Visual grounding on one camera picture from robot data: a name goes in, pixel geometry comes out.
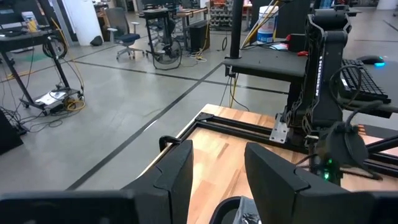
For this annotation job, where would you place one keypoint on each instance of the shelf with small bins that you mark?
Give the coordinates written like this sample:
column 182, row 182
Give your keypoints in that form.
column 221, row 15

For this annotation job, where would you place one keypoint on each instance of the white papers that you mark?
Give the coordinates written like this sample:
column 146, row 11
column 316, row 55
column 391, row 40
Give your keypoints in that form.
column 49, row 98

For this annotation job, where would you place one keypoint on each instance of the black rolling cart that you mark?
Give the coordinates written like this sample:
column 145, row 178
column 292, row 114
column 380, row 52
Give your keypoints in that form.
column 28, row 39

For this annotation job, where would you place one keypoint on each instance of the small dark bag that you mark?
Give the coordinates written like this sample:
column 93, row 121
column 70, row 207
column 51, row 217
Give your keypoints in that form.
column 96, row 41

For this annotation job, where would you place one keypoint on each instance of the black computer tower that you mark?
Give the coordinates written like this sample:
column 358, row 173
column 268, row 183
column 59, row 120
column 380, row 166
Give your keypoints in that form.
column 199, row 35

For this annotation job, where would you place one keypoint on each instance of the small printed box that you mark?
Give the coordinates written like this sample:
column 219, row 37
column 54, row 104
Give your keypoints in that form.
column 30, row 21

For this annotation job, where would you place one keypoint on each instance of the black aluminium table frame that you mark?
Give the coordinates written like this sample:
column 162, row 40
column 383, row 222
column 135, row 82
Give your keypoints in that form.
column 242, row 127

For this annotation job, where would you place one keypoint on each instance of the black computer mouse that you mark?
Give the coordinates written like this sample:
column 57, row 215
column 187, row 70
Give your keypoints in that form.
column 370, row 59

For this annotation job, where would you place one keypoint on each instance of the wooden top table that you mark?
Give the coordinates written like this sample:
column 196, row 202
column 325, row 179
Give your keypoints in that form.
column 191, row 12

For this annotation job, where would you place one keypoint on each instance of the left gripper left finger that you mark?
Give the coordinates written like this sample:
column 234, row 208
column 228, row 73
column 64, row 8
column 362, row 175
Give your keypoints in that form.
column 93, row 208

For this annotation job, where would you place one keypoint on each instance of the black keyboard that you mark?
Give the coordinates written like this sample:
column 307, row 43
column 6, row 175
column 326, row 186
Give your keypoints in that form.
column 363, row 81

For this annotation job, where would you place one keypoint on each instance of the black floor fan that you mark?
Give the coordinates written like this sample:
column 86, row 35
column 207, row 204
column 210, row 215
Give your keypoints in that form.
column 167, row 53

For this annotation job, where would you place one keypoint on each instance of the black serving tray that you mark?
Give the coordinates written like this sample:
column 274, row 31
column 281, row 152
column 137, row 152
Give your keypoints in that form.
column 217, row 214

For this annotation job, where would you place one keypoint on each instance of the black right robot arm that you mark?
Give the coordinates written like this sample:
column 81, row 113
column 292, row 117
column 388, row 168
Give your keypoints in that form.
column 323, row 77

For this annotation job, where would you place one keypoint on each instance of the black operator desk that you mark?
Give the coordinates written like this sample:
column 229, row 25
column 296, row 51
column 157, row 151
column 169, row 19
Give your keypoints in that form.
column 267, row 62

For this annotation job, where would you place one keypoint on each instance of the black vertical pole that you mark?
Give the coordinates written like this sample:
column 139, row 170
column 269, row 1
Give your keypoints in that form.
column 236, row 28

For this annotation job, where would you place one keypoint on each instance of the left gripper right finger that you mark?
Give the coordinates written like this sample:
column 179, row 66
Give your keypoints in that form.
column 295, row 202

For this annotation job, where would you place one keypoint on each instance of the red and black device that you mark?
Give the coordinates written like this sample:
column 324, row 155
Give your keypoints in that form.
column 297, row 42

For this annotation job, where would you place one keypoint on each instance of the black case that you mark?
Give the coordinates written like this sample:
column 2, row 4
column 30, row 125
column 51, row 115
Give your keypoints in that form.
column 9, row 133

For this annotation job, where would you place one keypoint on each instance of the white wipes canister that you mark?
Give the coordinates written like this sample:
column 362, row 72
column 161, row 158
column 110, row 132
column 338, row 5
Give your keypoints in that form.
column 266, row 28

